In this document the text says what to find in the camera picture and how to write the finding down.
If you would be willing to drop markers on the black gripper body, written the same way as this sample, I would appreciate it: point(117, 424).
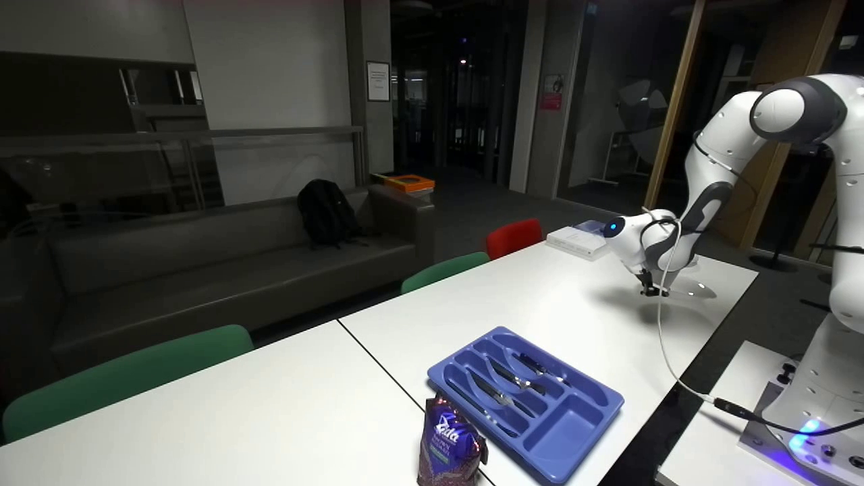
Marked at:
point(652, 276)

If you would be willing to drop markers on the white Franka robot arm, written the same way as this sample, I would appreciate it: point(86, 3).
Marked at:
point(810, 118)

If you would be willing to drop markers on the blue book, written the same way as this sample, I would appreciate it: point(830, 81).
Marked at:
point(592, 224)

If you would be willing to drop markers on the red chair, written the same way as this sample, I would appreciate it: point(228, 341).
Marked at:
point(513, 237)

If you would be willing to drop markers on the dark cutlery piece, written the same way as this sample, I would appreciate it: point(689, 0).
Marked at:
point(492, 392)
point(535, 365)

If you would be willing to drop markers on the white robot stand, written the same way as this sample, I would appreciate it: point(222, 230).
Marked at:
point(711, 432)

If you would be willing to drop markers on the blue cutlery tray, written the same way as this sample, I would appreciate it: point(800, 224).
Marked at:
point(557, 432)

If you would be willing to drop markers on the green chair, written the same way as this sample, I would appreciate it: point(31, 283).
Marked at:
point(125, 374)
point(442, 269)

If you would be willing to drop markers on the bin with orange lid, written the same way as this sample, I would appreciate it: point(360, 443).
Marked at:
point(405, 184)

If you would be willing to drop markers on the purple snack bag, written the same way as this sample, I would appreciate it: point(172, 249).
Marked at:
point(449, 446)

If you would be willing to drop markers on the black backpack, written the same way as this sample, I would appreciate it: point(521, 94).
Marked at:
point(325, 214)

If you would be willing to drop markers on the framed paper notice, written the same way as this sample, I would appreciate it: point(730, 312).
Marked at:
point(378, 81)

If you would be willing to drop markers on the grey sofa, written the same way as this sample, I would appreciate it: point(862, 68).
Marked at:
point(178, 280)

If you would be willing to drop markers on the glass balustrade railing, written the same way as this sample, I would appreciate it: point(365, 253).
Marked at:
point(178, 138)

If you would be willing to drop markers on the wooden post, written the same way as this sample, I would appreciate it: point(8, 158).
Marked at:
point(676, 89)

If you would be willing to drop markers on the red wall sign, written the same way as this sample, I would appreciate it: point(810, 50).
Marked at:
point(550, 100)

